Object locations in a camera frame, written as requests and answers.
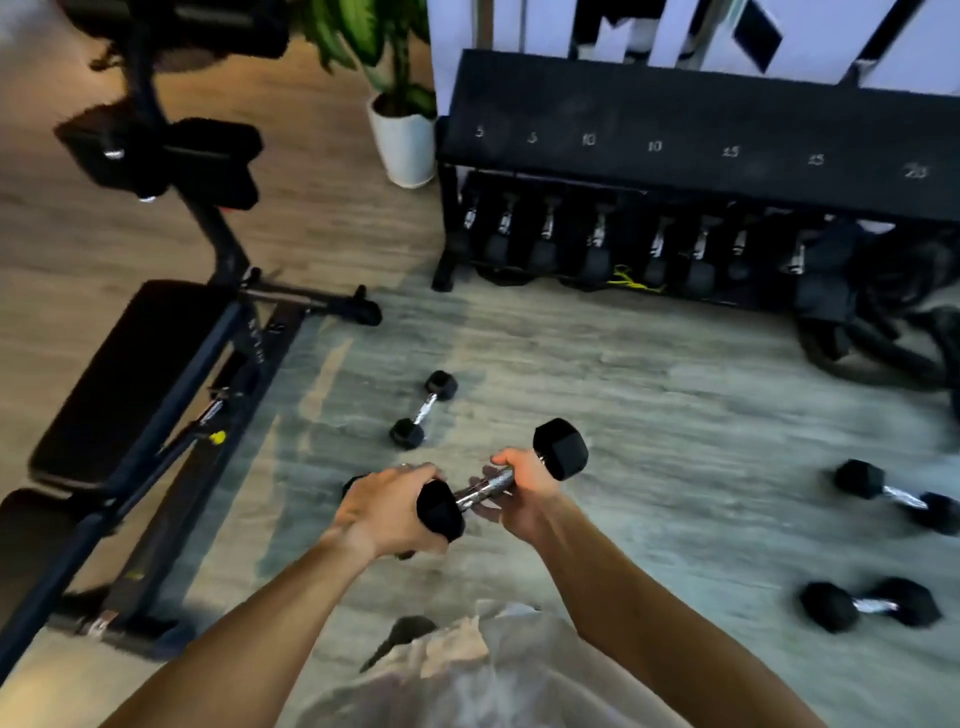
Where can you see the person's left hand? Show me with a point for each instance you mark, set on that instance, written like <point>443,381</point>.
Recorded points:
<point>382,510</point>

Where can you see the person's right hand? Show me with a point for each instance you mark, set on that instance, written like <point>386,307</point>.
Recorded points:
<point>536,502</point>

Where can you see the small black hex dumbbell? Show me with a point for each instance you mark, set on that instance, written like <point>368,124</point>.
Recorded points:
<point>561,448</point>

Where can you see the row of shelved dumbbells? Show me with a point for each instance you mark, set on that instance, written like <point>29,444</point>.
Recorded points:
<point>598,234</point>

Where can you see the large black hex dumbbell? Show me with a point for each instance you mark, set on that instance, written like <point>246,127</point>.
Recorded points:
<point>829,606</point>
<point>859,478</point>

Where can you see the black dumbbell rack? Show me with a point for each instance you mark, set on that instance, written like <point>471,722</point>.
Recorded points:
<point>675,112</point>

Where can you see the person's right forearm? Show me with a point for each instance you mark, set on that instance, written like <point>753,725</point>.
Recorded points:
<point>660,630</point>

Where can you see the person's left forearm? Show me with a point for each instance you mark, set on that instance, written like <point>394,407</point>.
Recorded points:
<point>247,645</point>

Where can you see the dark grey trousers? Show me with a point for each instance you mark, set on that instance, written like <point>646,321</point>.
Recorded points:
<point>409,630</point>

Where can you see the white shirt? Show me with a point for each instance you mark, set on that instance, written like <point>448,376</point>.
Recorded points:
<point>487,675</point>

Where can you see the yellow resistance band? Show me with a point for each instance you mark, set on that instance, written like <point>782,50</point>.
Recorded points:
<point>626,279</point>

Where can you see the black adjustable weight bench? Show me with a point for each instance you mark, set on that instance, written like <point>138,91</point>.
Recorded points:
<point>127,375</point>

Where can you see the white plant pot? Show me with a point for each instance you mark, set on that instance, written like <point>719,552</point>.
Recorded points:
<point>405,150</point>

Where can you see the green leafy plant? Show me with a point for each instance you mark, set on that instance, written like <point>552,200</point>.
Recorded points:
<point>352,30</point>

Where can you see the white cutout partition panel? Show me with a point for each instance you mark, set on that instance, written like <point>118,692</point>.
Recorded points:
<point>817,37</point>

